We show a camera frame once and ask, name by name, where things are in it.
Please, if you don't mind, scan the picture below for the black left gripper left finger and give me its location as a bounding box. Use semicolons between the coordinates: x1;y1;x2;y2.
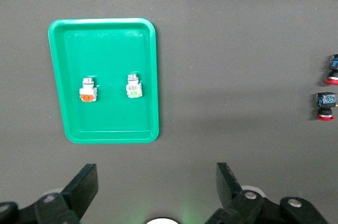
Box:
0;163;99;224

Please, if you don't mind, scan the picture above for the green plastic tray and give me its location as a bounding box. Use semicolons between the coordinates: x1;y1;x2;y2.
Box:
48;17;160;145

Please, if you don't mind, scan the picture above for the pushbutton with orange terminal block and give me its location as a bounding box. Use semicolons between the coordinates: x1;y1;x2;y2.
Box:
79;77;98;102

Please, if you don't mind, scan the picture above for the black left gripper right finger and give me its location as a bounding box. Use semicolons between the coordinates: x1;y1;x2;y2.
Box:
205;162;328;224

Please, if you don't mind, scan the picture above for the dark grey table mat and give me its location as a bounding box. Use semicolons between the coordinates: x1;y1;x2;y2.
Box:
0;0;338;224

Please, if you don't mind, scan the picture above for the pushbutton with green terminal block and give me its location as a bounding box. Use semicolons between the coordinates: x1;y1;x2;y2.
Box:
125;73;143;99

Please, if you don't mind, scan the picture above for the red mushroom pushbutton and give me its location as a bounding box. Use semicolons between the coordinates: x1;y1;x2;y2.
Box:
315;91;338;122
324;53;338;86

